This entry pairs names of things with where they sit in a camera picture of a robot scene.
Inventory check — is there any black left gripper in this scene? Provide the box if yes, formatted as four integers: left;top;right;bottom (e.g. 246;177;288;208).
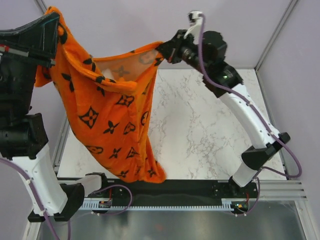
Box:
0;9;61;112

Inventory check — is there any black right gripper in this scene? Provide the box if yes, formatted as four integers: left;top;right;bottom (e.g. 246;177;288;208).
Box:
156;29;210;75

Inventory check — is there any orange black patterned pillowcase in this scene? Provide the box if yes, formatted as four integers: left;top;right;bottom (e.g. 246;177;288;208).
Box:
34;17;166;184

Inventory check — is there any cream white pillow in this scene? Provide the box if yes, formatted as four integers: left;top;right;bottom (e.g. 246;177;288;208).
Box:
102;68;117;80

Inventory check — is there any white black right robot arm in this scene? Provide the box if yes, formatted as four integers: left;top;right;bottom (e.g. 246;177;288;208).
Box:
156;29;291;198

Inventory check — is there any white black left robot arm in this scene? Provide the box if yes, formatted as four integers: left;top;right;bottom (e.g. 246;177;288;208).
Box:
0;12;110;223

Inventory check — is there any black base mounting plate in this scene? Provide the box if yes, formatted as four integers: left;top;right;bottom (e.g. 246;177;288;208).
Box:
89;179;258;206

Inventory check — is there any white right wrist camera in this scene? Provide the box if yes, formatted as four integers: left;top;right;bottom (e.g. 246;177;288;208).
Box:
183;10;203;39

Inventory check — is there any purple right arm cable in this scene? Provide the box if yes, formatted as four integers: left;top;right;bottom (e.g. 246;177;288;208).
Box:
197;13;303;217

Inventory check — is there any white slotted cable duct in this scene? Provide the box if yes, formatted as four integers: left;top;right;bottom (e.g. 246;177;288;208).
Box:
79;198;234;211

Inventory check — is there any aluminium enclosure frame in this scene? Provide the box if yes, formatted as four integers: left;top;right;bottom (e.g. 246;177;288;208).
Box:
22;0;320;240

